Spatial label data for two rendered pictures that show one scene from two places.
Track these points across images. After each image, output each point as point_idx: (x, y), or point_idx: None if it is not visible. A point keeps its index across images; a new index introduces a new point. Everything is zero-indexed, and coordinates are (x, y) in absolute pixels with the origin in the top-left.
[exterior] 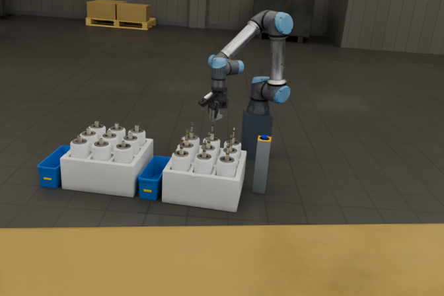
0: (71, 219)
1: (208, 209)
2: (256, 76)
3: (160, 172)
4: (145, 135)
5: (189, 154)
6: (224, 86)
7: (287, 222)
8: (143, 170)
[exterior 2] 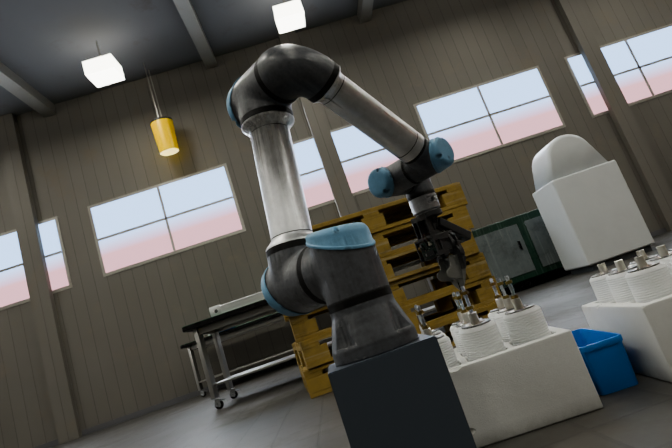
0: None
1: None
2: (354, 222)
3: (620, 379)
4: (628, 282)
5: (490, 313)
6: (416, 217)
7: (350, 447)
8: (591, 329)
